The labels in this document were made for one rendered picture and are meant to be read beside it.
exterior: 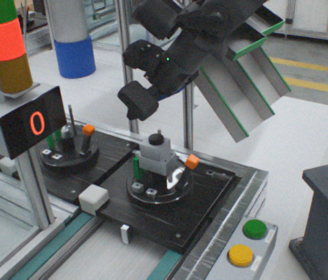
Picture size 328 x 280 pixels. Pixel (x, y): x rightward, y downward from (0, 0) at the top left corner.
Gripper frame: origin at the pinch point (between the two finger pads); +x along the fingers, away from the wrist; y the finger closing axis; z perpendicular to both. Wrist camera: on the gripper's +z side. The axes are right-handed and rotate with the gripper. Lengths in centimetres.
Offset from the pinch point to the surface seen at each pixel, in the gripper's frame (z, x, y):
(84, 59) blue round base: 40, 63, -58
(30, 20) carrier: 86, 94, -81
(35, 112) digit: 9.2, 1.5, 18.6
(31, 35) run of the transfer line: 75, 90, -71
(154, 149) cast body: -7.3, 5.8, 2.1
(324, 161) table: -42, 6, -41
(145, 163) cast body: -8.1, 10.4, 2.0
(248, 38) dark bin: -3.8, -7.2, -31.7
